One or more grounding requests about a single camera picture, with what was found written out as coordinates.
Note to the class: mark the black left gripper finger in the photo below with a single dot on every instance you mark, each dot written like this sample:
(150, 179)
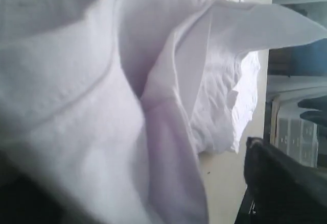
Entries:
(282, 190)

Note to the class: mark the white t-shirt red lettering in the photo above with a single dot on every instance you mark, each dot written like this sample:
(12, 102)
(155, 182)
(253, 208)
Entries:
(105, 104)

